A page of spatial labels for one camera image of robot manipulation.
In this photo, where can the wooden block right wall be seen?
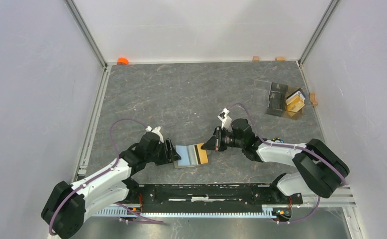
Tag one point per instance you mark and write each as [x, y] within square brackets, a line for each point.
[313, 99]

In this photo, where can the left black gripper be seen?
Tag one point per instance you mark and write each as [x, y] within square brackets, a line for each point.
[169, 156]

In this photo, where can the white slotted cable duct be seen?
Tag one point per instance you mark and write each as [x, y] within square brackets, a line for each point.
[115, 211]

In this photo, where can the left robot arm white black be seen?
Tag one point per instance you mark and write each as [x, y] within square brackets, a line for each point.
[70, 205]

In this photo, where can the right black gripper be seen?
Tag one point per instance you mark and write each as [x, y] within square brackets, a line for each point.
[215, 143]

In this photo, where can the black blue owl sticker toy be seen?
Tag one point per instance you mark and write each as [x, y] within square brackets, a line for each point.
[278, 139]

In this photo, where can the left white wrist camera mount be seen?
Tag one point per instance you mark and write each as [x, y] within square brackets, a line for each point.
[157, 131]

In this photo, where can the clear three-compartment plastic box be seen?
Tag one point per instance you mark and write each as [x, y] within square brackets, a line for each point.
[273, 98]

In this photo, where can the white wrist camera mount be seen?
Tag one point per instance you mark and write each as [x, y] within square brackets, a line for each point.
[157, 131]
[225, 119]

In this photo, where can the silver credit card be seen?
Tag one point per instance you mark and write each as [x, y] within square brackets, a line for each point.
[295, 101]

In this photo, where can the olive card holder wallet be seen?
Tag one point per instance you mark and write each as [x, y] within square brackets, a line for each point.
[187, 156]

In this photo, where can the orange round cap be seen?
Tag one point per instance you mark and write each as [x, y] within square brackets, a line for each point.
[122, 61]

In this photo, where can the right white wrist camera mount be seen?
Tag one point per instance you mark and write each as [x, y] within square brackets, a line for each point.
[225, 119]

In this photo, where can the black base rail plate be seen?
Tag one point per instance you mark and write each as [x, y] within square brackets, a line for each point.
[208, 198]

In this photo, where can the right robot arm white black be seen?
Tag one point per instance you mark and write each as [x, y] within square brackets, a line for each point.
[319, 170]

